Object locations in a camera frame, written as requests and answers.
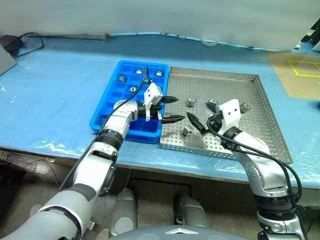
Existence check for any black power adapter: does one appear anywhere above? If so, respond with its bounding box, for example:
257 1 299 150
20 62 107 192
0 34 25 57

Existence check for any grey flat device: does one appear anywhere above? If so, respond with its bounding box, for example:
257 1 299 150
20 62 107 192
0 44 19 77

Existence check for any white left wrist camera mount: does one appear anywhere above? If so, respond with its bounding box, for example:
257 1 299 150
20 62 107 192
143 82 164 122

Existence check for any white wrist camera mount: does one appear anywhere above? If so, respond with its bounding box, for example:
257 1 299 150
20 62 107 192
143 82 164 122
215 98 243 136

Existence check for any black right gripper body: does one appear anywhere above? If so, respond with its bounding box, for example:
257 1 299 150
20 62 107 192
202 113 223 136

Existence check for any grey metal strip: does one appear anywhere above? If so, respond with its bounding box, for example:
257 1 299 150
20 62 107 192
39 32 111 41

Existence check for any black and white equipment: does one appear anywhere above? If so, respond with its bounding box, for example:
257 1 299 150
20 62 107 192
299 21 320 53

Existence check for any grey rounded shape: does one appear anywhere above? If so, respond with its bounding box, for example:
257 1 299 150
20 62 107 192
174 196 213 229

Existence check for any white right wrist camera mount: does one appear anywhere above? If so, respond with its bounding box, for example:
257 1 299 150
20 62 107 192
215 98 243 136

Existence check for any perforated metal tray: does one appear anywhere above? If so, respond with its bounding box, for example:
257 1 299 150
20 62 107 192
159 66 294 165

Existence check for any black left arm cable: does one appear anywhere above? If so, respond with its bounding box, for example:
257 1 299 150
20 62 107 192
59 66 153 190

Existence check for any black adapter cable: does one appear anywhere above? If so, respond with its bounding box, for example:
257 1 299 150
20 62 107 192
14 32 45 60

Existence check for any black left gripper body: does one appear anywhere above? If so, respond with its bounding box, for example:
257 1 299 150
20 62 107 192
149 96 166 121

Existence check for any white tape ring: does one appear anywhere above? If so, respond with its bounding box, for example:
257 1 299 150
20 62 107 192
201 38 218 48

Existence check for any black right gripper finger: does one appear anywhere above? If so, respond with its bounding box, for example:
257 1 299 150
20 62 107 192
205 101 217 114
186 112 206 133

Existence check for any brown cardboard sheet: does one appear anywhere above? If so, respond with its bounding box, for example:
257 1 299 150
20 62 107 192
264 51 320 101

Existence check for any grey robot chest cover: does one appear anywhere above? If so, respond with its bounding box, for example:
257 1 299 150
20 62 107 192
107 224 261 240

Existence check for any blue compartment tray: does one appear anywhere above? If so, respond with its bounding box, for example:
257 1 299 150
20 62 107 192
89 59 172 146

